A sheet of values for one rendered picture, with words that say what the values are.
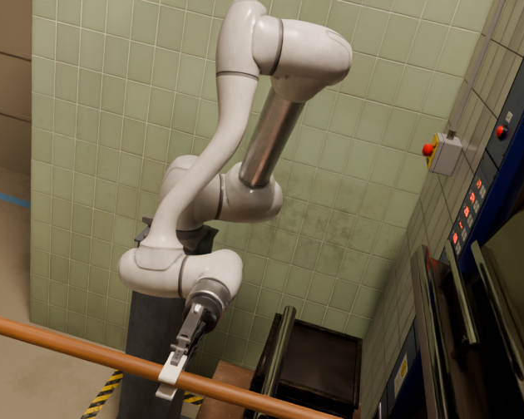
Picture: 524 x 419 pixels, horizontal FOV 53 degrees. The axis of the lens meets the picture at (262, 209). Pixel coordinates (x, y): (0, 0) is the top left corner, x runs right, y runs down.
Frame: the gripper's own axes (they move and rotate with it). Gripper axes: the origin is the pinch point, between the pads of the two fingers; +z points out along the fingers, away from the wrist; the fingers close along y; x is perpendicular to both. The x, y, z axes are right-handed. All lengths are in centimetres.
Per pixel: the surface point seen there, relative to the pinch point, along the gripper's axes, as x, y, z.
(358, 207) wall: -35, 11, -122
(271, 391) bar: -18.0, 2.4, -5.8
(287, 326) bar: -18.1, 2.4, -25.9
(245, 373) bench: -10, 62, -71
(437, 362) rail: -39.2, -23.3, 5.8
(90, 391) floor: 57, 120, -94
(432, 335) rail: -39.2, -22.9, -0.8
